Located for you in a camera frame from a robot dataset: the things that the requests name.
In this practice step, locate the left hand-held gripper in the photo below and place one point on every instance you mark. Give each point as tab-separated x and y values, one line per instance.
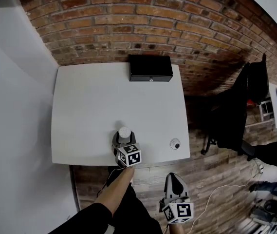
129	156

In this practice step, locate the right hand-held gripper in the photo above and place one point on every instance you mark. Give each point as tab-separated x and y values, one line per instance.
179	211

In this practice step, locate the small white cylinder object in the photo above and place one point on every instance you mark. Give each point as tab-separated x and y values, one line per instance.
124	133

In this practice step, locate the person's left forearm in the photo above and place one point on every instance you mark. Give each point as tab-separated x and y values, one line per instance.
116	189

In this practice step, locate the person's right forearm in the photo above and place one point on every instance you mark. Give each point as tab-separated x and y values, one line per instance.
176	228

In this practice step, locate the black metal box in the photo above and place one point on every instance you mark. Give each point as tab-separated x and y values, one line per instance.
150	67

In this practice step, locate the large white table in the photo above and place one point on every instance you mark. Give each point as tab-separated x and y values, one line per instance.
104	111

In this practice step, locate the grey round table grommet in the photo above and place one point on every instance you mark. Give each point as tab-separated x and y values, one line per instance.
175	144

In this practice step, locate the person's black clothing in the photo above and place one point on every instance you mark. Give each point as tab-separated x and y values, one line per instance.
133	213

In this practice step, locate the white power strip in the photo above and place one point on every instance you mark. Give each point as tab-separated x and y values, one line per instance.
261	169

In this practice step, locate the black office chair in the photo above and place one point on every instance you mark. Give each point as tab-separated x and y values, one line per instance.
230	113

